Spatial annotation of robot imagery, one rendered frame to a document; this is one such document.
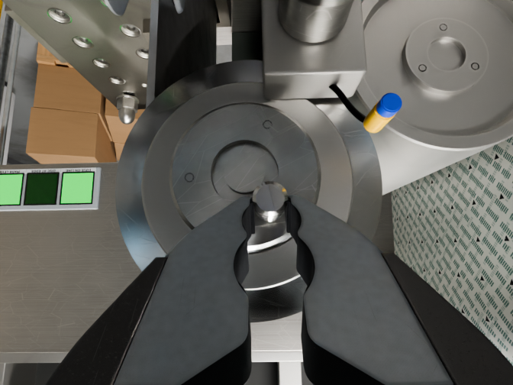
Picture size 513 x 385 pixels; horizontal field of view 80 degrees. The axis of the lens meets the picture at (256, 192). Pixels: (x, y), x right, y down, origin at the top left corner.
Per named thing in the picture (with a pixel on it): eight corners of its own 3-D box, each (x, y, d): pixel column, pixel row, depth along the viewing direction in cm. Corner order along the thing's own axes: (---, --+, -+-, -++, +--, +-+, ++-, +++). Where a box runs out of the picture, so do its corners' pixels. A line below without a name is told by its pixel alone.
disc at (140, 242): (375, 57, 18) (391, 326, 15) (372, 63, 19) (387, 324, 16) (126, 59, 19) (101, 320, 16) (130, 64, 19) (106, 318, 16)
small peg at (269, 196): (294, 208, 12) (259, 221, 12) (288, 215, 15) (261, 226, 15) (280, 175, 12) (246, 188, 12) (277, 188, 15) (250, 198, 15)
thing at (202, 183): (262, 73, 16) (353, 190, 15) (262, 92, 18) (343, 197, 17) (139, 155, 15) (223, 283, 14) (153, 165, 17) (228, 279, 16)
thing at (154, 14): (164, -128, 22) (153, 112, 19) (216, 63, 45) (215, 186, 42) (157, -128, 22) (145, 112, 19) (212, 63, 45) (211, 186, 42)
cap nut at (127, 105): (133, 94, 52) (132, 119, 51) (142, 104, 55) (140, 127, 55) (112, 95, 52) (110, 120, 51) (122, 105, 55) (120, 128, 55)
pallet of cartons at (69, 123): (79, 118, 305) (72, 189, 293) (19, 37, 189) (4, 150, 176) (170, 124, 327) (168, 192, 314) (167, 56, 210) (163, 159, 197)
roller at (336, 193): (350, 80, 17) (359, 292, 15) (300, 179, 43) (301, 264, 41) (149, 81, 18) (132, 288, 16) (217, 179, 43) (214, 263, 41)
